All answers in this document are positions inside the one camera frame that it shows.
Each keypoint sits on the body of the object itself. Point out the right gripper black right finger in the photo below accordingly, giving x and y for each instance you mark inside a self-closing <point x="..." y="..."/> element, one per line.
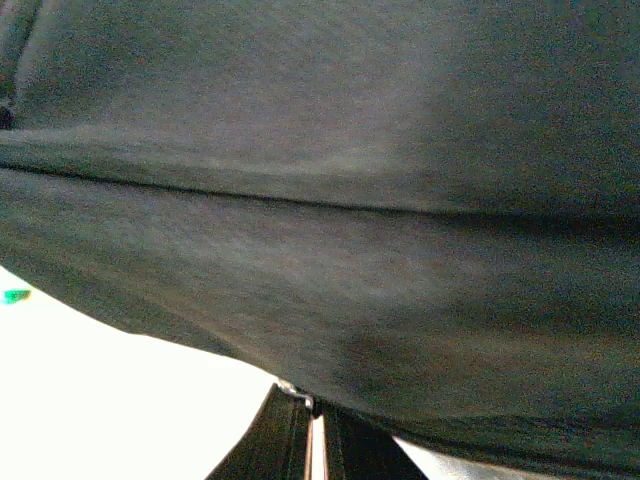
<point x="356" y="450"/>

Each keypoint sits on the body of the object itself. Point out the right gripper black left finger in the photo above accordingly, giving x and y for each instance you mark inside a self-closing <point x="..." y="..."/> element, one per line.
<point x="276" y="445"/>

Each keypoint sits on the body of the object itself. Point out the black student bag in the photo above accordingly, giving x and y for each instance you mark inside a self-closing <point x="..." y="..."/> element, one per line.
<point x="424" y="212"/>

